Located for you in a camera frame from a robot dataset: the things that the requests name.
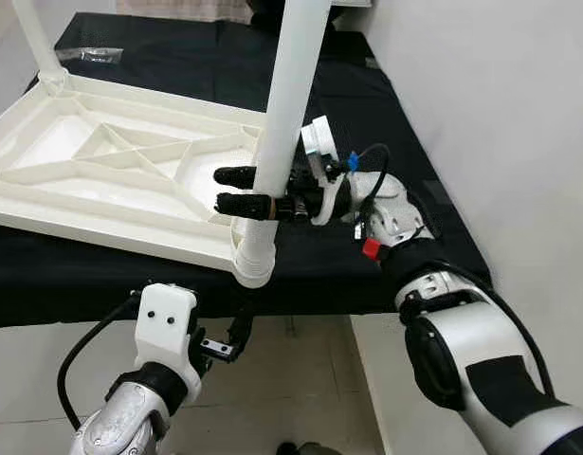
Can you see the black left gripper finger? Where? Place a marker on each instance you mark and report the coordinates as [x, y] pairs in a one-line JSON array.
[[242, 327]]

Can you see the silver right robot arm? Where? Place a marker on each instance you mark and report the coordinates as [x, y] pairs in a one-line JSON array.
[[500, 379]]

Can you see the white plastic children table top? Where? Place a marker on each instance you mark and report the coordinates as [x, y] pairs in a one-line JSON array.
[[101, 180]]

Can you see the black tablecloth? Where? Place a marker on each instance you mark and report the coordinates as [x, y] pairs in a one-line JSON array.
[[386, 114]]

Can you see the grey robot leg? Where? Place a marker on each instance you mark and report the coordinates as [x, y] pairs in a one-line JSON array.
[[310, 448]]

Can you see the white lace cloth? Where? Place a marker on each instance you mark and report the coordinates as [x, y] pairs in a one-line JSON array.
[[177, 9]]

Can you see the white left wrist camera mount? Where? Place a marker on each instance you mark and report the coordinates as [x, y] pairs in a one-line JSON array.
[[168, 327]]

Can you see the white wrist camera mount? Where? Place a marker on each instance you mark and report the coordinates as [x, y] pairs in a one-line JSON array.
[[319, 142], [168, 327]]

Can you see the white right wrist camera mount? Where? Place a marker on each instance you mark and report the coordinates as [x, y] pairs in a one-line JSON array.
[[319, 142]]

